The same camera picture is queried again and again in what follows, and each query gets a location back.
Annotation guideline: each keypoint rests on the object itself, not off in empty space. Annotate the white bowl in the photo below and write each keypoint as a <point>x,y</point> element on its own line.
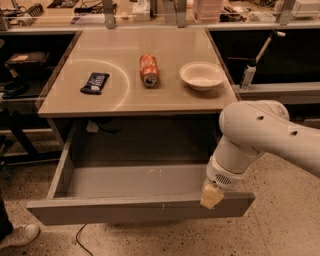
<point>202,76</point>

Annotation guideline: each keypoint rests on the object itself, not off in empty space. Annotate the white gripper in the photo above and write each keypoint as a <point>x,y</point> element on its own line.
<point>222,176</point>

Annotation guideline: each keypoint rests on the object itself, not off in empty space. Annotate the dark blue snack bar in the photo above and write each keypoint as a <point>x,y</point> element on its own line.
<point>95,83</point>

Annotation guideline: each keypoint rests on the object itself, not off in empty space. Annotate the white sneaker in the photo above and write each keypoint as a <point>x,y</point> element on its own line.
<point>19,236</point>

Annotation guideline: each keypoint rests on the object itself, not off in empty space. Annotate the black office chair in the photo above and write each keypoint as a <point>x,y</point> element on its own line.
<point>25,68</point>

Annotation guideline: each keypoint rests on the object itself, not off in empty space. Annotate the white spray bottle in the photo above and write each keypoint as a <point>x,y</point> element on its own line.
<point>247,76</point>

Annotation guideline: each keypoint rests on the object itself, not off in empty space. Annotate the grey drawer cabinet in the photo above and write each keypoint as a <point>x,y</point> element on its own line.
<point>117,52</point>

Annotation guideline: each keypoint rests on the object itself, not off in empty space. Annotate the pink stacked trays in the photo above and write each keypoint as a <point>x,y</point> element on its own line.
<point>207,11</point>

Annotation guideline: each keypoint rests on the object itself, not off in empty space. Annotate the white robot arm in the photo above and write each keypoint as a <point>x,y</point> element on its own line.
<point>250,129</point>

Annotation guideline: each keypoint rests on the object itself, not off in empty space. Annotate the orange soda can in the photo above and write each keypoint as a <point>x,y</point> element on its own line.
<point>149,72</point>

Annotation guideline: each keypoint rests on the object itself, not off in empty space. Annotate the grey top drawer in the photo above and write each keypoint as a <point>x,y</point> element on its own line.
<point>135,170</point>

